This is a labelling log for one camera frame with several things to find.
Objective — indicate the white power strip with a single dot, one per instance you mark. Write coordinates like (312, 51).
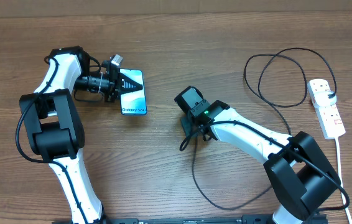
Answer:
(328, 117)

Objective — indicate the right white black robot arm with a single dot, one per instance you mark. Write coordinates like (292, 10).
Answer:
(300, 174)

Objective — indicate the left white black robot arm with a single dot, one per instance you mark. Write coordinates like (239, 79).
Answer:
(50, 130)

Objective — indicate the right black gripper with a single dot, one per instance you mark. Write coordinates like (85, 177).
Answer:
(189, 127)

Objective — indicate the blue Galaxy smartphone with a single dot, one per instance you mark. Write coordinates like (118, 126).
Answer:
(133, 103)

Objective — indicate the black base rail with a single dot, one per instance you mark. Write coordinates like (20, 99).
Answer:
(245, 219)

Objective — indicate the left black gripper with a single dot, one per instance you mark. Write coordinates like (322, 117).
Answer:
(115, 79)

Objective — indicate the white USB charger plug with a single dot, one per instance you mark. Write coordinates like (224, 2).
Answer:
(324, 98)

